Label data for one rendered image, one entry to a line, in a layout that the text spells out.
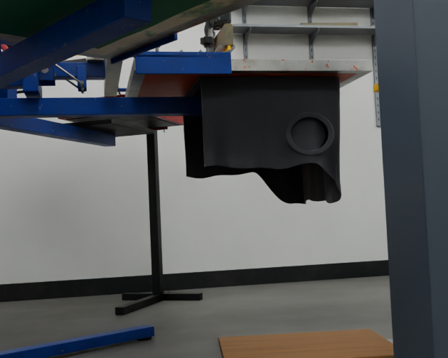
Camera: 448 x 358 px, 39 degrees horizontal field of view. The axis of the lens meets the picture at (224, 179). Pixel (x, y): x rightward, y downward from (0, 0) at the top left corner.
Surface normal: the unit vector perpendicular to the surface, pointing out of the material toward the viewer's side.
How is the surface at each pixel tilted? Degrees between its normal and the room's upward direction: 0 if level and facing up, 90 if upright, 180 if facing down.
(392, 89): 90
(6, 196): 90
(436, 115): 90
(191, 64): 90
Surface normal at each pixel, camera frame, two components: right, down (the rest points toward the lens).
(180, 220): 0.20, -0.06
